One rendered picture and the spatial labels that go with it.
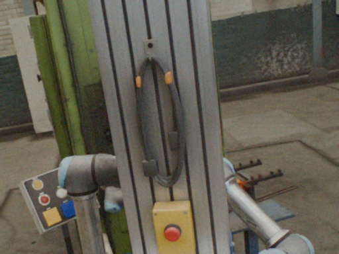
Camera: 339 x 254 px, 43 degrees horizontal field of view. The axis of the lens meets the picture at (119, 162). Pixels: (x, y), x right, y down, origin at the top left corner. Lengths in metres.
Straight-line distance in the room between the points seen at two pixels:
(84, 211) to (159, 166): 0.58
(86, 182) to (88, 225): 0.17
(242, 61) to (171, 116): 7.75
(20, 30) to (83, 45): 5.36
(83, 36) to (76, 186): 1.11
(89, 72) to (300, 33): 6.97
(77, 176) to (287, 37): 7.74
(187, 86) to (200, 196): 0.27
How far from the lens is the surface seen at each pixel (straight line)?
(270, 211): 2.65
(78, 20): 2.41
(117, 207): 1.86
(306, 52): 9.15
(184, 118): 0.99
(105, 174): 1.47
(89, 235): 1.59
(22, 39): 7.74
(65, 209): 2.24
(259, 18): 8.76
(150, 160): 1.00
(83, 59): 2.42
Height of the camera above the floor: 1.92
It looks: 19 degrees down
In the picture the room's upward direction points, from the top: 10 degrees counter-clockwise
